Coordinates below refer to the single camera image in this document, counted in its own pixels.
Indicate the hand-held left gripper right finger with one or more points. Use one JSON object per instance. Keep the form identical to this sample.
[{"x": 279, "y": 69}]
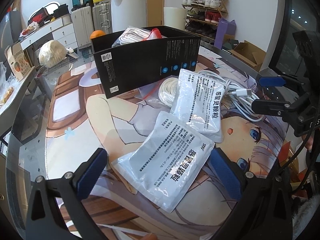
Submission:
[{"x": 225, "y": 175}]

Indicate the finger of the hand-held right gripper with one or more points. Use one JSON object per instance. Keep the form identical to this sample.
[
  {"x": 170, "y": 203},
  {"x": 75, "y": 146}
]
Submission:
[
  {"x": 271, "y": 81},
  {"x": 270, "y": 105}
]

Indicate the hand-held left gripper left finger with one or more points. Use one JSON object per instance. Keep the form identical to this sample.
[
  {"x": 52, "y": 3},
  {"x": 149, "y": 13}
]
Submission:
[{"x": 90, "y": 177}]

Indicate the white printed sachet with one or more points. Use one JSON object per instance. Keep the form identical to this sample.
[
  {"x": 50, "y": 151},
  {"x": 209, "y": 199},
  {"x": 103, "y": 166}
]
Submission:
[
  {"x": 165, "y": 165},
  {"x": 200, "y": 105}
]

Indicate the black cardboard box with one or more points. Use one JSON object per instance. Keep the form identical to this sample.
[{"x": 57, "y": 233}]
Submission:
[{"x": 140, "y": 62}]

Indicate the red printed plastic packet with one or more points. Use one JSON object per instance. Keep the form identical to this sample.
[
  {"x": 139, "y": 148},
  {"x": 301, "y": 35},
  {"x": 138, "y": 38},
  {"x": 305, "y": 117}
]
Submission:
[{"x": 153, "y": 33}]

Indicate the person's right hand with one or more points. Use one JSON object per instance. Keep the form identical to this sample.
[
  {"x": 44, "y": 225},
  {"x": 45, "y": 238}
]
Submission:
[{"x": 308, "y": 141}]

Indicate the open cardboard box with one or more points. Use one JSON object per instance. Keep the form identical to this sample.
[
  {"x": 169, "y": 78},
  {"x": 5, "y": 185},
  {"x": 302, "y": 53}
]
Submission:
[{"x": 247, "y": 52}]

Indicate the printed cartoon desk mat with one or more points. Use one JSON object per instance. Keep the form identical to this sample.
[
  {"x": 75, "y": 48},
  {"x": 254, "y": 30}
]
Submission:
[{"x": 100, "y": 130}]

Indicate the purple paper bag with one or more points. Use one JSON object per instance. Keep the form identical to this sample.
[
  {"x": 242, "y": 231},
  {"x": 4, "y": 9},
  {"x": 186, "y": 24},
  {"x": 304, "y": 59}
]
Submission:
[{"x": 223, "y": 32}]

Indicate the wooden shoe rack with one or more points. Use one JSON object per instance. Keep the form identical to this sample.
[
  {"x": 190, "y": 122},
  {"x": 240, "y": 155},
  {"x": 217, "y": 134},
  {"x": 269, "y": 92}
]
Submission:
[{"x": 205, "y": 10}]

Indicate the white side table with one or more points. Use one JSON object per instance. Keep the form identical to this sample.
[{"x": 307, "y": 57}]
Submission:
[{"x": 22, "y": 90}]

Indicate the white round bin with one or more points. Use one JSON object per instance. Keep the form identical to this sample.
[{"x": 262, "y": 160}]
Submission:
[{"x": 175, "y": 18}]

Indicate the clear plastic food bag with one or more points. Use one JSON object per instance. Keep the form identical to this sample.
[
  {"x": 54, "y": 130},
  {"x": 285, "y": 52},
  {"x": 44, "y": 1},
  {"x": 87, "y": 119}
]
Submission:
[{"x": 6, "y": 92}]

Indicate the white plastic bag bundle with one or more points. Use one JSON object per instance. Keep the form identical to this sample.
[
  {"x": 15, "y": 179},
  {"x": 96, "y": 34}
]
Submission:
[{"x": 52, "y": 53}]

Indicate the cardboard fruit box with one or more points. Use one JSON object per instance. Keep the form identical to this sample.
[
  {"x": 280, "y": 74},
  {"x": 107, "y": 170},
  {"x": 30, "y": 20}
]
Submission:
[{"x": 18, "y": 62}]

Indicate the orange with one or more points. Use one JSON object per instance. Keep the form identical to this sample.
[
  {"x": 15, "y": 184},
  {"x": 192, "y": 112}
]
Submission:
[{"x": 97, "y": 34}]

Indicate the white drawer dresser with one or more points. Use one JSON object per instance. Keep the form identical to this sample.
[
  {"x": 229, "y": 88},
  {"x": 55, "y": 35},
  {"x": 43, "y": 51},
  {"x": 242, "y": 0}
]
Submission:
[{"x": 62, "y": 33}]

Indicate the silver suitcase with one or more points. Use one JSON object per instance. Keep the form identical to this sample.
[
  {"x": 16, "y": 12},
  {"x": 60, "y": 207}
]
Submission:
[
  {"x": 102, "y": 16},
  {"x": 82, "y": 25}
]

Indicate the white floor appliance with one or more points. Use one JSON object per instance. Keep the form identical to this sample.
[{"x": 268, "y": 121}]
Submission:
[{"x": 128, "y": 10}]

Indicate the black and red shoe box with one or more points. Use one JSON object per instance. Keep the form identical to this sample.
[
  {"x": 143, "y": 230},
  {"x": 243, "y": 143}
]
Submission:
[{"x": 37, "y": 16}]

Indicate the grey refrigerator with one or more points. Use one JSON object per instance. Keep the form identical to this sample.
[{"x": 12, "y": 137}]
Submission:
[{"x": 7, "y": 27}]

